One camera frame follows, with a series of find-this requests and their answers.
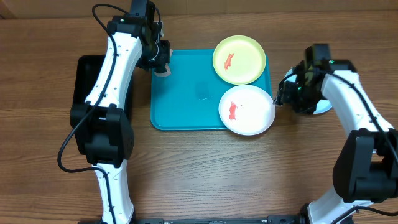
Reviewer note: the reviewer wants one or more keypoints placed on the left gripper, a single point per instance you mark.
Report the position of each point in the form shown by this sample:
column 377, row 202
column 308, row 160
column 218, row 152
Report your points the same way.
column 165, row 58

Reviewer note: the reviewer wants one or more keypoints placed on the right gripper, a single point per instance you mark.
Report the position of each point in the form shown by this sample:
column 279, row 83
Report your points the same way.
column 284, row 97

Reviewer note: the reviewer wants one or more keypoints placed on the white plate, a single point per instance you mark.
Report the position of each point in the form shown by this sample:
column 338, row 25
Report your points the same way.
column 246, row 110

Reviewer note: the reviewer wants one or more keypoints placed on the light blue plate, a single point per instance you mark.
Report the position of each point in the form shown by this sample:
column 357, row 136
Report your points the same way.
column 321, row 107

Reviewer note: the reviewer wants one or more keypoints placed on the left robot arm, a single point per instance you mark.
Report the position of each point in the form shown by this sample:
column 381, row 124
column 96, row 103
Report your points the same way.
column 99, row 115

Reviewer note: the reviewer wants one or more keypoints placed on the teal plastic tray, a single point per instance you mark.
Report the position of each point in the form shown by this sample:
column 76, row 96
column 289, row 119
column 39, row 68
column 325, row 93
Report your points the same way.
column 188, row 99

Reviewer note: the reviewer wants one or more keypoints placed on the yellow plate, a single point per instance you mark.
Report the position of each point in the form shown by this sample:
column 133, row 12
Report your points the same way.
column 239, row 60

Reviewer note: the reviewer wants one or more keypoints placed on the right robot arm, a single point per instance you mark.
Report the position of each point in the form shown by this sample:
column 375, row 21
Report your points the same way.
column 365, row 172

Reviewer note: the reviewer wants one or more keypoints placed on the black water tray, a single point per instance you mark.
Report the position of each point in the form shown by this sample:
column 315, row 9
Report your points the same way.
column 88, row 70

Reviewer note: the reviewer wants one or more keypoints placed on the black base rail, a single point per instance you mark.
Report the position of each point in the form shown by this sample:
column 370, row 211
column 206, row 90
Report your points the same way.
column 272, row 219

